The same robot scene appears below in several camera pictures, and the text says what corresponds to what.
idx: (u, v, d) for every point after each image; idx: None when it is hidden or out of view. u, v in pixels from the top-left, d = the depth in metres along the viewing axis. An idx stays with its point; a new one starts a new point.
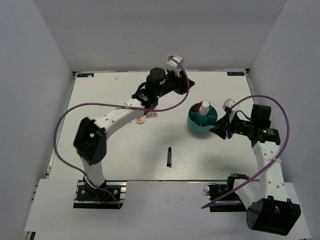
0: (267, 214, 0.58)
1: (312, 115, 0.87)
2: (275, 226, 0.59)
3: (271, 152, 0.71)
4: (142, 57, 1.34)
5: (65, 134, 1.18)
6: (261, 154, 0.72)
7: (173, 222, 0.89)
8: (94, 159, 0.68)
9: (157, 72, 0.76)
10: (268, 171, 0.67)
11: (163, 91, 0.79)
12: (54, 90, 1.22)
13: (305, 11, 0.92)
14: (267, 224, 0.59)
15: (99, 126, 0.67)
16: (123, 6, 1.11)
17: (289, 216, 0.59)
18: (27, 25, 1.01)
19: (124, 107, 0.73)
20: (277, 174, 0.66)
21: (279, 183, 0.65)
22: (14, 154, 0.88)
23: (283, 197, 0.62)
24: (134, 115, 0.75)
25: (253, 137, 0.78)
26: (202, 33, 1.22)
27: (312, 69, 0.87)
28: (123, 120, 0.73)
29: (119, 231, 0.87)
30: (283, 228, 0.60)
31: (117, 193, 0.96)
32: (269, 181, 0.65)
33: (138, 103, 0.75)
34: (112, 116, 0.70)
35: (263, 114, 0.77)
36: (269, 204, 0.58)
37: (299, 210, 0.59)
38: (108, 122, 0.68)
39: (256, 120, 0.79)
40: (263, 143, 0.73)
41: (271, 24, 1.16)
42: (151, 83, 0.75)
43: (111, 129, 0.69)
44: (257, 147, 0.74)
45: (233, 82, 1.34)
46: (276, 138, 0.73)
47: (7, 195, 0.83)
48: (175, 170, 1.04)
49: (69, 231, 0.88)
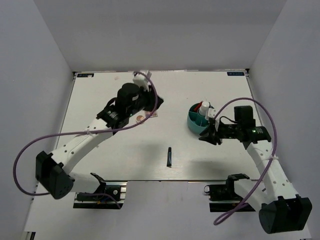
0: (282, 216, 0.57)
1: (312, 115, 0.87)
2: (290, 223, 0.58)
3: (267, 151, 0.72)
4: (142, 57, 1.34)
5: (64, 134, 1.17)
6: (257, 155, 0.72)
7: (173, 222, 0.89)
8: (58, 194, 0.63)
9: (127, 87, 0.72)
10: (269, 171, 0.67)
11: (133, 109, 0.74)
12: (54, 89, 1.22)
13: (305, 11, 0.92)
14: (283, 224, 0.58)
15: (56, 161, 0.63)
16: (123, 6, 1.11)
17: (302, 211, 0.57)
18: (27, 25, 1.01)
19: (86, 133, 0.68)
20: (279, 173, 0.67)
21: (283, 181, 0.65)
22: (14, 154, 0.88)
23: (291, 195, 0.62)
24: (100, 138, 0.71)
25: (244, 138, 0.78)
26: (202, 33, 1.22)
27: (312, 69, 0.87)
28: (86, 147, 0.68)
29: (120, 231, 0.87)
30: (298, 224, 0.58)
31: (117, 193, 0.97)
32: (273, 181, 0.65)
33: (103, 123, 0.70)
34: (71, 145, 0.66)
35: (247, 114, 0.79)
36: (281, 205, 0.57)
37: (310, 203, 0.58)
38: (67, 154, 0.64)
39: (242, 123, 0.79)
40: (256, 143, 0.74)
41: (271, 24, 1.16)
42: (123, 98, 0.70)
43: (71, 161, 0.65)
44: (252, 148, 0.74)
45: (233, 82, 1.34)
46: (266, 134, 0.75)
47: (7, 195, 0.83)
48: (175, 169, 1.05)
49: (69, 231, 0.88)
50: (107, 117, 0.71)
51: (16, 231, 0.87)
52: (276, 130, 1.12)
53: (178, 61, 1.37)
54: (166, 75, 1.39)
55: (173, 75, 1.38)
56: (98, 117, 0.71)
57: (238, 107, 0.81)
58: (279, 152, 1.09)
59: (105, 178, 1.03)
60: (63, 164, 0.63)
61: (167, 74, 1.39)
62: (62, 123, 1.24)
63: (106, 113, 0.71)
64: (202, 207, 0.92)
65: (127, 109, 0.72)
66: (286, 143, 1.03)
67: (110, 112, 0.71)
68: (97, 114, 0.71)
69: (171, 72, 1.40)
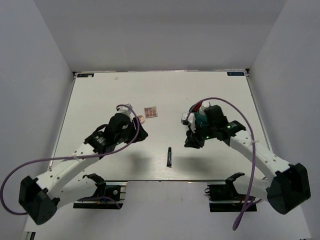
0: (286, 190, 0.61)
1: (311, 115, 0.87)
2: (298, 195, 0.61)
3: (247, 139, 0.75)
4: (142, 57, 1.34)
5: (64, 134, 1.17)
6: (240, 144, 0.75)
7: (173, 222, 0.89)
8: (41, 217, 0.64)
9: (119, 116, 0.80)
10: (258, 154, 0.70)
11: (119, 137, 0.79)
12: (54, 90, 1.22)
13: (305, 11, 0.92)
14: (292, 198, 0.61)
15: (41, 187, 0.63)
16: (122, 6, 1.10)
17: (300, 176, 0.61)
18: (26, 25, 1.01)
19: (73, 157, 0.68)
20: (266, 152, 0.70)
21: (272, 157, 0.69)
22: (14, 154, 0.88)
23: (285, 166, 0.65)
24: (85, 164, 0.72)
25: (223, 136, 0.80)
26: (202, 32, 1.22)
27: (312, 69, 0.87)
28: (73, 172, 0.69)
29: (120, 232, 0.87)
30: (305, 192, 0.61)
31: (117, 193, 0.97)
32: (265, 161, 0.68)
33: (90, 148, 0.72)
34: (58, 170, 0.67)
35: (218, 113, 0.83)
36: (282, 180, 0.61)
37: (302, 166, 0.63)
38: (53, 179, 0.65)
39: (215, 122, 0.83)
40: (235, 135, 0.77)
41: (271, 24, 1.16)
42: (114, 125, 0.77)
43: (57, 186, 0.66)
44: (233, 140, 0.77)
45: (233, 82, 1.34)
46: (240, 125, 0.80)
47: (6, 195, 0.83)
48: (175, 169, 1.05)
49: (69, 230, 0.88)
50: (95, 141, 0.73)
51: (16, 231, 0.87)
52: (276, 130, 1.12)
53: (178, 61, 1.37)
54: (166, 75, 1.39)
55: (174, 74, 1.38)
56: (86, 142, 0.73)
57: (208, 109, 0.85)
58: (279, 152, 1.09)
59: (105, 178, 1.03)
60: (48, 190, 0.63)
61: (167, 74, 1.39)
62: (62, 123, 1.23)
63: (94, 137, 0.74)
64: (202, 207, 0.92)
65: (115, 136, 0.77)
66: (286, 143, 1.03)
67: (98, 137, 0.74)
68: (85, 138, 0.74)
69: (172, 72, 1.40)
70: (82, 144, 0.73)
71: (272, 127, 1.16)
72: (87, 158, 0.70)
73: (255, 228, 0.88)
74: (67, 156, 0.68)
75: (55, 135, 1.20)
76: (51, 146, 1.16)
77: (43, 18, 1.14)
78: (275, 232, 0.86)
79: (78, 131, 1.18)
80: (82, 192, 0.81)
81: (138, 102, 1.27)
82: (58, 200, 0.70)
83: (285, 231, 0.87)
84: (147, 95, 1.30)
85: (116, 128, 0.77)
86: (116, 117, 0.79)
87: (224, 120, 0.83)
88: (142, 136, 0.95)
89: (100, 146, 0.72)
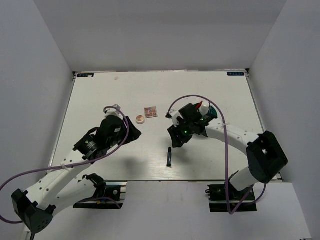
0: (261, 157, 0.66)
1: (311, 115, 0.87)
2: (274, 159, 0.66)
3: (219, 124, 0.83)
4: (142, 57, 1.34)
5: (64, 134, 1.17)
6: (215, 131, 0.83)
7: (173, 222, 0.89)
8: (37, 227, 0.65)
9: (111, 119, 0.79)
10: (229, 132, 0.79)
11: (112, 141, 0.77)
12: (54, 90, 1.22)
13: (305, 10, 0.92)
14: (269, 164, 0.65)
15: (31, 200, 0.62)
16: (122, 6, 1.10)
17: (270, 141, 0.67)
18: (26, 25, 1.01)
19: (62, 167, 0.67)
20: (237, 130, 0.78)
21: (243, 132, 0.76)
22: (14, 154, 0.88)
23: (255, 136, 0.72)
24: (76, 172, 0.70)
25: (200, 129, 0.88)
26: (203, 32, 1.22)
27: (312, 69, 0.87)
28: (63, 181, 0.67)
29: (119, 231, 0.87)
30: (281, 156, 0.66)
31: (117, 193, 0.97)
32: (237, 137, 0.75)
33: (80, 155, 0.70)
34: (46, 182, 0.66)
35: (191, 110, 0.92)
36: (253, 148, 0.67)
37: (270, 132, 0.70)
38: (42, 192, 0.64)
39: (191, 118, 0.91)
40: (209, 124, 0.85)
41: (272, 23, 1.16)
42: (105, 128, 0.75)
43: (48, 197, 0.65)
44: (209, 129, 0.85)
45: (233, 82, 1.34)
46: (211, 115, 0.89)
47: (6, 195, 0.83)
48: (175, 169, 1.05)
49: (69, 230, 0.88)
50: (85, 147, 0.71)
51: (16, 231, 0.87)
52: (276, 130, 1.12)
53: (179, 61, 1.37)
54: (166, 74, 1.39)
55: (174, 74, 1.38)
56: (76, 148, 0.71)
57: (182, 110, 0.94)
58: None
59: (105, 177, 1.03)
60: (38, 203, 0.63)
61: (167, 74, 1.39)
62: (62, 123, 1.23)
63: (84, 142, 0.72)
64: (202, 208, 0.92)
65: (108, 139, 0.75)
66: (286, 143, 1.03)
67: (88, 142, 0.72)
68: (75, 145, 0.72)
69: (172, 72, 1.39)
70: (71, 151, 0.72)
71: (272, 127, 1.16)
72: (76, 166, 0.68)
73: (254, 228, 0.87)
74: (55, 167, 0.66)
75: (55, 135, 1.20)
76: (51, 146, 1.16)
77: (43, 18, 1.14)
78: (276, 232, 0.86)
79: (78, 131, 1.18)
80: (81, 194, 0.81)
81: (138, 102, 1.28)
82: (53, 208, 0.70)
83: (285, 231, 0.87)
84: (147, 95, 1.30)
85: (108, 132, 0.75)
86: (108, 120, 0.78)
87: (198, 115, 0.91)
88: (137, 135, 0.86)
89: (89, 150, 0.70)
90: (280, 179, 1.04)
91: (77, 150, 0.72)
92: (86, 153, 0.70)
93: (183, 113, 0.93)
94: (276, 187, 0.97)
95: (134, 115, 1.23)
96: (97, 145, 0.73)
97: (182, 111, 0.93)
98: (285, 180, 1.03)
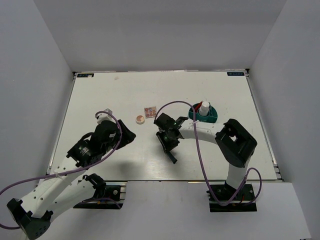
0: (230, 144, 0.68)
1: (311, 115, 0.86)
2: (243, 144, 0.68)
3: (190, 123, 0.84)
4: (142, 57, 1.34)
5: (64, 134, 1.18)
6: (186, 130, 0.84)
7: (173, 222, 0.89)
8: (34, 234, 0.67)
9: (105, 124, 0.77)
10: (199, 128, 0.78)
11: (107, 146, 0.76)
12: (54, 90, 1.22)
13: (306, 10, 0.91)
14: (239, 147, 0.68)
15: (25, 209, 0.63)
16: (122, 6, 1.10)
17: (236, 126, 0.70)
18: (27, 26, 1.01)
19: (55, 176, 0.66)
20: (205, 123, 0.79)
21: (210, 125, 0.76)
22: (13, 155, 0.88)
23: (221, 126, 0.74)
24: (72, 177, 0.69)
25: (176, 133, 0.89)
26: (202, 32, 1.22)
27: (311, 70, 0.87)
28: (58, 189, 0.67)
29: (120, 232, 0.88)
30: (248, 139, 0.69)
31: (117, 193, 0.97)
32: (206, 130, 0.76)
33: (74, 162, 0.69)
34: (40, 191, 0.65)
35: (164, 118, 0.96)
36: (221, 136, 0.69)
37: (234, 120, 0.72)
38: (36, 200, 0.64)
39: (165, 125, 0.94)
40: (181, 126, 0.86)
41: (272, 23, 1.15)
42: (99, 133, 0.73)
43: (43, 206, 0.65)
44: (182, 130, 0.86)
45: (234, 82, 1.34)
46: (182, 117, 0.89)
47: (7, 195, 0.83)
48: (175, 170, 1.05)
49: (70, 230, 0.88)
50: (78, 153, 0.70)
51: (17, 231, 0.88)
52: (276, 131, 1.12)
53: (178, 61, 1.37)
54: (166, 74, 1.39)
55: (173, 74, 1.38)
56: (69, 155, 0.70)
57: (157, 119, 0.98)
58: (279, 152, 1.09)
59: (105, 177, 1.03)
60: (32, 212, 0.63)
61: (167, 74, 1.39)
62: (62, 123, 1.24)
63: (78, 148, 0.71)
64: (202, 208, 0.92)
65: (102, 144, 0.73)
66: (286, 143, 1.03)
67: (81, 148, 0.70)
68: (68, 151, 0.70)
69: (172, 72, 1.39)
70: (65, 157, 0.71)
71: (272, 127, 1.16)
72: (70, 174, 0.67)
73: (254, 228, 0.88)
74: (48, 176, 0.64)
75: (55, 136, 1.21)
76: (51, 146, 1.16)
77: (43, 19, 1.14)
78: (275, 232, 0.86)
79: (78, 131, 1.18)
80: (81, 196, 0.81)
81: (138, 103, 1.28)
82: (50, 213, 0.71)
83: (285, 231, 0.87)
84: (147, 95, 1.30)
85: (103, 136, 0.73)
86: (103, 124, 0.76)
87: (170, 119, 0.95)
88: (131, 138, 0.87)
89: (82, 155, 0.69)
90: (280, 179, 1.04)
91: (71, 156, 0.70)
92: (80, 159, 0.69)
93: (158, 122, 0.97)
94: (276, 187, 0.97)
95: (134, 116, 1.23)
96: (91, 149, 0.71)
97: (156, 121, 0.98)
98: (285, 181, 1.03)
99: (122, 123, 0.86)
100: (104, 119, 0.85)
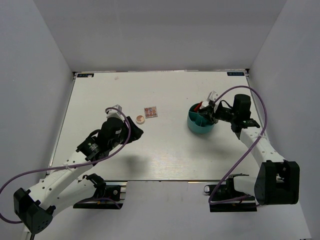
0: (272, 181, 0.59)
1: (311, 115, 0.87)
2: (283, 191, 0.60)
3: (255, 133, 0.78)
4: (142, 57, 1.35)
5: (64, 133, 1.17)
6: (247, 135, 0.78)
7: (173, 222, 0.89)
8: (36, 227, 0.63)
9: (113, 121, 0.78)
10: (259, 143, 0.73)
11: (113, 142, 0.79)
12: (54, 89, 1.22)
13: (305, 11, 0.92)
14: (276, 191, 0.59)
15: (33, 199, 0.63)
16: (122, 7, 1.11)
17: (291, 176, 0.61)
18: (27, 26, 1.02)
19: (64, 167, 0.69)
20: (267, 145, 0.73)
21: (271, 150, 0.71)
22: (13, 154, 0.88)
23: (279, 157, 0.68)
24: (79, 172, 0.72)
25: (237, 129, 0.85)
26: (203, 33, 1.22)
27: (310, 69, 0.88)
28: (65, 181, 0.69)
29: (119, 232, 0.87)
30: (289, 190, 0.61)
31: (117, 193, 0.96)
32: (262, 151, 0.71)
33: (83, 156, 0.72)
34: (49, 181, 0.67)
35: (243, 107, 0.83)
36: (271, 166, 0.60)
37: (298, 167, 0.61)
38: (44, 191, 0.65)
39: (238, 112, 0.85)
40: (247, 128, 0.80)
41: (271, 23, 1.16)
42: (107, 131, 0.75)
43: (49, 197, 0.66)
44: (243, 133, 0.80)
45: (233, 83, 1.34)
46: (255, 123, 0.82)
47: (6, 195, 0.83)
48: (175, 170, 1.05)
49: (70, 230, 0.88)
50: (87, 149, 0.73)
51: (17, 231, 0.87)
52: (275, 130, 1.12)
53: (178, 61, 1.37)
54: (166, 74, 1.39)
55: (173, 74, 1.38)
56: (78, 150, 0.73)
57: (238, 99, 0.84)
58: (279, 152, 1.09)
59: (105, 177, 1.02)
60: (40, 202, 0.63)
61: (167, 74, 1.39)
62: (62, 122, 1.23)
63: (87, 144, 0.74)
64: (201, 207, 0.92)
65: (109, 141, 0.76)
66: (285, 142, 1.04)
67: (90, 144, 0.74)
68: (78, 146, 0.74)
69: (172, 72, 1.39)
70: (74, 151, 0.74)
71: (271, 127, 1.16)
72: (79, 167, 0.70)
73: (254, 228, 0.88)
74: (58, 167, 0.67)
75: (55, 135, 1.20)
76: (50, 146, 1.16)
77: (44, 19, 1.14)
78: (275, 232, 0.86)
79: (78, 130, 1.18)
80: (83, 194, 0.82)
81: (138, 102, 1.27)
82: (53, 208, 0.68)
83: (285, 231, 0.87)
84: (147, 95, 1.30)
85: (111, 133, 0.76)
86: (110, 121, 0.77)
87: (247, 112, 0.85)
88: (138, 135, 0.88)
89: (92, 152, 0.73)
90: None
91: (80, 151, 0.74)
92: (89, 154, 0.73)
93: (237, 102, 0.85)
94: None
95: (134, 115, 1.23)
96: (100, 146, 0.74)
97: (236, 99, 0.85)
98: None
99: (131, 121, 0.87)
100: (113, 115, 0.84)
